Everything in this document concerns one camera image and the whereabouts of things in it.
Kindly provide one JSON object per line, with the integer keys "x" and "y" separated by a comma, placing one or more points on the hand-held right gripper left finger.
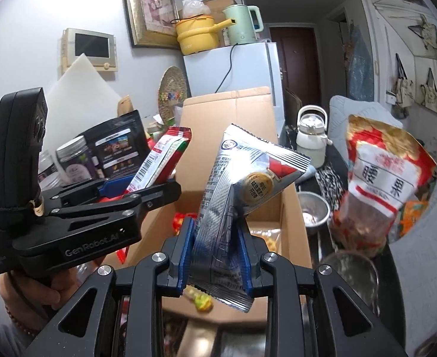
{"x": 186, "y": 260}

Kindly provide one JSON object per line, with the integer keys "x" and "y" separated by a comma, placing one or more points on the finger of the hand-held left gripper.
{"x": 114, "y": 187}
{"x": 155, "y": 195}

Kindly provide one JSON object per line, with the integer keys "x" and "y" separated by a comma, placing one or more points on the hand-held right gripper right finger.
{"x": 247, "y": 271}

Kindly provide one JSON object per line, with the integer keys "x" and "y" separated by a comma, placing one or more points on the red gold snack packet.
{"x": 179, "y": 221}

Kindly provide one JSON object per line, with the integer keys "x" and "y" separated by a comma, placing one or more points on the waffle packet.
{"x": 266, "y": 240}

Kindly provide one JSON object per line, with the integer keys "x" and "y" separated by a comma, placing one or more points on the red white long snack packet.
{"x": 159, "y": 156}

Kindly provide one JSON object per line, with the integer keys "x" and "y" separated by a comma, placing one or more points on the green yellow candy packet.
{"x": 199, "y": 299}

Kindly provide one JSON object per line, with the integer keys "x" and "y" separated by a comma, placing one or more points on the silver snack packet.
{"x": 222, "y": 200}

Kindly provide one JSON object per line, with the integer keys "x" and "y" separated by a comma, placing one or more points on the brown cardboard box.
{"x": 233, "y": 119}

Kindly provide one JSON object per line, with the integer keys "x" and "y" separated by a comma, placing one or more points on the person's left forearm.
{"x": 17, "y": 344}

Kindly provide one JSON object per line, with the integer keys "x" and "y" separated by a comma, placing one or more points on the person's left hand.
{"x": 36, "y": 297}

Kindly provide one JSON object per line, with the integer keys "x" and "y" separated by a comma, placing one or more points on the clear plastic jar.
{"x": 49, "y": 171}

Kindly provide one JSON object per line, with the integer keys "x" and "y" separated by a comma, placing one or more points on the black printed pouch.
{"x": 118, "y": 148}

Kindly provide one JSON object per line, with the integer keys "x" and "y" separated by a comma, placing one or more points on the red snack bag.
{"x": 155, "y": 143}

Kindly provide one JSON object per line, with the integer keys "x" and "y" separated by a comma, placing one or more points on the white foam board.
{"x": 84, "y": 89}

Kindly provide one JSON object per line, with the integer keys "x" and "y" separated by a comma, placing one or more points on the steel bowl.
{"x": 315, "y": 214}

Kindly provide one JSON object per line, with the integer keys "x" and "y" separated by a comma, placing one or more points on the glass mug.
{"x": 352, "y": 279}

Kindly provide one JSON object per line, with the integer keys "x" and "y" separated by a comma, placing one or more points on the woven fan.
{"x": 172, "y": 89}

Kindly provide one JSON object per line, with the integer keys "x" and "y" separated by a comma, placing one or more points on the white water bottle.
{"x": 311, "y": 137}

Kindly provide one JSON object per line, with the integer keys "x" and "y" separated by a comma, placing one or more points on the white fridge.
{"x": 251, "y": 70}

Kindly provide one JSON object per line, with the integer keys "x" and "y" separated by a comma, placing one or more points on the red white cashew bag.
{"x": 382, "y": 178}

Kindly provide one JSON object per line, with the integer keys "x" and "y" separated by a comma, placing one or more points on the yellow pot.
{"x": 196, "y": 35}

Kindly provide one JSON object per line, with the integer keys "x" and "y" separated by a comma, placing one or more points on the orange snack bag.
{"x": 413, "y": 219}

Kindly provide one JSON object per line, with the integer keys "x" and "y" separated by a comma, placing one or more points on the large grey chair cushion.
{"x": 426, "y": 286}

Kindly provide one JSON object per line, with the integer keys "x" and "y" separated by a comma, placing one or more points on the framed picture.
{"x": 151, "y": 7}

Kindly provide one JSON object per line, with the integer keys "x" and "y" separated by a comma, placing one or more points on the green electric kettle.
{"x": 240, "y": 26}

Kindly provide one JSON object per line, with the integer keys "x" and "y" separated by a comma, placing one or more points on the clear plastic bag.
{"x": 196, "y": 7}

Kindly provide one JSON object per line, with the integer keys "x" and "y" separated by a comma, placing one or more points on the brown door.
{"x": 296, "y": 63}

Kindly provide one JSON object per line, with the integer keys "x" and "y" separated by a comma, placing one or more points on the small grey chair cushion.
{"x": 367, "y": 111}

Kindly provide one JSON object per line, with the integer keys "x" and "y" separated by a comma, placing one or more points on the white tote bag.
{"x": 404, "y": 85}

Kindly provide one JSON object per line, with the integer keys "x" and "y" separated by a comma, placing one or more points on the wall intercom panel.
{"x": 90, "y": 48}

